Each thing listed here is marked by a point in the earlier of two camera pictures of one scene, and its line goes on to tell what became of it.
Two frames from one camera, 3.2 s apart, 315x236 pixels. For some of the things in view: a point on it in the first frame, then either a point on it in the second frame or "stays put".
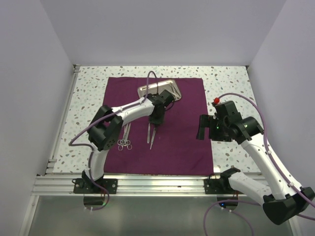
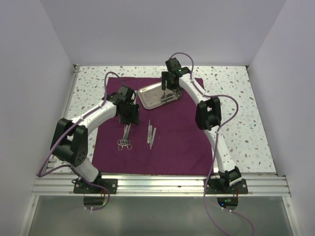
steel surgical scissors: [124, 141] stays put
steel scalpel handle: [148, 136] stays put
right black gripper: [205, 121] to [166, 75]
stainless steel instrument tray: [170, 86] stays put
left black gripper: [157, 121] to [134, 118]
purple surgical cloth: [181, 146] stays put
